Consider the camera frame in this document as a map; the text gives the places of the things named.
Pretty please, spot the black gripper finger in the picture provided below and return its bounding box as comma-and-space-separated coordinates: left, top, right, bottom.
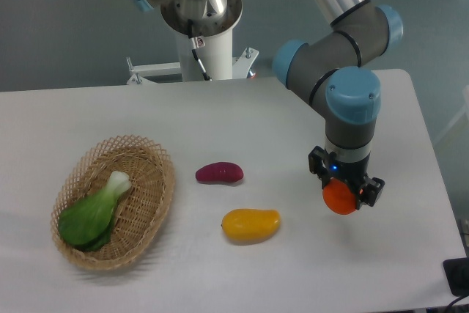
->
356, 176, 385, 210
308, 146, 327, 180

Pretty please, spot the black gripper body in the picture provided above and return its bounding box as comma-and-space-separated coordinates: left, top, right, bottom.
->
317, 150, 369, 196

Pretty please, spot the orange fruit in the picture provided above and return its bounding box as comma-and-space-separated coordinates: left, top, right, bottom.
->
322, 179, 356, 216

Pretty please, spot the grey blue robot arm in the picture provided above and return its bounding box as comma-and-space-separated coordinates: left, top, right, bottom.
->
133, 0, 403, 214

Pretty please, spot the woven wicker basket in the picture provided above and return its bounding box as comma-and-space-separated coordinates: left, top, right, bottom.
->
51, 135, 175, 270

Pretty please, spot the purple sweet potato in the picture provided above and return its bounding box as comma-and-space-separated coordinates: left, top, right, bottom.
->
195, 161, 244, 184

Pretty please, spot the yellow mango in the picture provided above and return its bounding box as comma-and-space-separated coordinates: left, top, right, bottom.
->
221, 208, 281, 244

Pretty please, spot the black device at table edge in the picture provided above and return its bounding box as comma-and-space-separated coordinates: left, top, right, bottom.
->
443, 257, 468, 296

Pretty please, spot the green bok choy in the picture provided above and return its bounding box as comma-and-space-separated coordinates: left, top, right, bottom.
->
58, 171, 131, 251

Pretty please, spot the white frame at right edge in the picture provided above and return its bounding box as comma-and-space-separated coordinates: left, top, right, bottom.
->
433, 85, 468, 150

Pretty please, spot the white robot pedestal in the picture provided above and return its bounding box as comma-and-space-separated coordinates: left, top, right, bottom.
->
125, 0, 260, 86

